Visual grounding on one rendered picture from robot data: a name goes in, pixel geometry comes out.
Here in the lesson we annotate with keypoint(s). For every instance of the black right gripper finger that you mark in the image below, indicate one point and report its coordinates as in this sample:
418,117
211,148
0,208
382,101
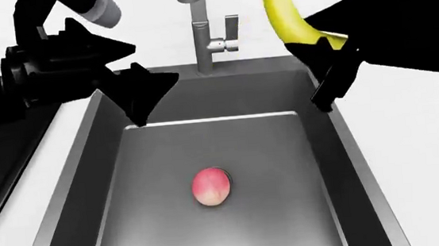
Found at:
338,65
338,18

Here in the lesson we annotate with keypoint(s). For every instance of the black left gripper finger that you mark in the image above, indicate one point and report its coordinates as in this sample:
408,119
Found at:
97,47
143,91

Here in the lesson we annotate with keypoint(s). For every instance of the yellow green banana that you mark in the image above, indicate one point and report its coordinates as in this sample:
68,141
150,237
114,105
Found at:
281,13

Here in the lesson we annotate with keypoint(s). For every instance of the steel sink faucet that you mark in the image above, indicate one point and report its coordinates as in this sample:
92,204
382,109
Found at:
202,41

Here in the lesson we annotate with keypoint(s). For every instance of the grey steel sink basin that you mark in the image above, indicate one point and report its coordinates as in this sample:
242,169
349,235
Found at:
253,233

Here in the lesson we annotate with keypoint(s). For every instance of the pink red peach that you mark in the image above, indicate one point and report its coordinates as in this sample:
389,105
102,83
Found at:
211,187

